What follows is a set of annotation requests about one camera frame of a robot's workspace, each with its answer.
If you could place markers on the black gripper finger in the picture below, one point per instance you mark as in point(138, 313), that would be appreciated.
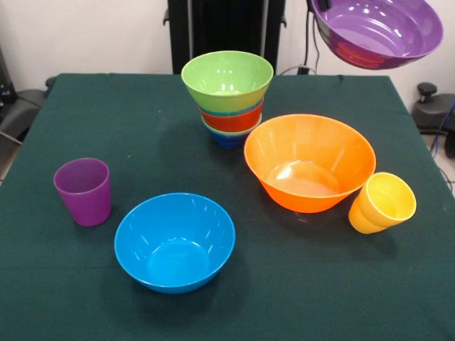
point(325, 3)

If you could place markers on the large green bowl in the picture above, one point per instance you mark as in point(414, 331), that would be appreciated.
point(227, 71)

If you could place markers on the large orange bowl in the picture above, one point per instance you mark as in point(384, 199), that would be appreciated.
point(309, 142)

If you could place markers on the red small bowl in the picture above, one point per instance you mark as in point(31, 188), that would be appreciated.
point(231, 123)

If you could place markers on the dark blue small bowl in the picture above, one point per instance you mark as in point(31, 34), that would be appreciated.
point(229, 140)

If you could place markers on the large purple bowl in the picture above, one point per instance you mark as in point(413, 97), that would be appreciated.
point(391, 25)

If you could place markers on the large blue bowl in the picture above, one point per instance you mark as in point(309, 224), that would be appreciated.
point(174, 241)

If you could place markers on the purple cup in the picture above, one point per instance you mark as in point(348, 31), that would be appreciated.
point(85, 202)

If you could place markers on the dark green tablecloth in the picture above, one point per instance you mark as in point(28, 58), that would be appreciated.
point(71, 284)

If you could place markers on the black pedestal leg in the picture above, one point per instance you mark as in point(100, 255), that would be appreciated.
point(21, 106)
point(430, 110)

